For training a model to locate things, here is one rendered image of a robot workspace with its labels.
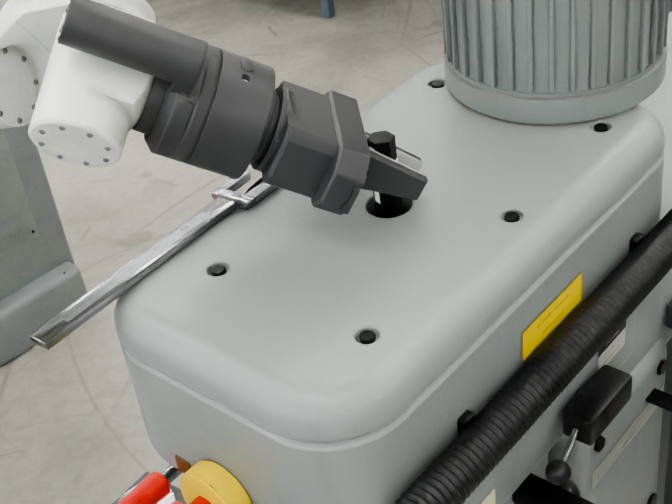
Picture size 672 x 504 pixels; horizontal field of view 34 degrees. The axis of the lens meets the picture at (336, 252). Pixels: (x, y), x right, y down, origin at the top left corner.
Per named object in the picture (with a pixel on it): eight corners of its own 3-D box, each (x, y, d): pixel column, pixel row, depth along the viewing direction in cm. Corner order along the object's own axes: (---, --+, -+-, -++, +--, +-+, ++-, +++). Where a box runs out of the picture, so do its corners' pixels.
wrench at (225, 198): (57, 356, 77) (53, 347, 76) (21, 338, 79) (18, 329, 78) (279, 187, 91) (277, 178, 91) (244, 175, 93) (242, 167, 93)
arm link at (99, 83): (170, 202, 82) (18, 155, 78) (198, 80, 86) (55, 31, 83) (214, 142, 72) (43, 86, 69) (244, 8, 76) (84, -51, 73)
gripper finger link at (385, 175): (412, 202, 86) (340, 178, 84) (430, 169, 85) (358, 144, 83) (415, 213, 85) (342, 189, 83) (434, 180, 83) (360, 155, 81)
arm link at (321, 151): (315, 166, 92) (179, 121, 88) (363, 68, 87) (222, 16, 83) (329, 253, 82) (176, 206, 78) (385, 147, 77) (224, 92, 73)
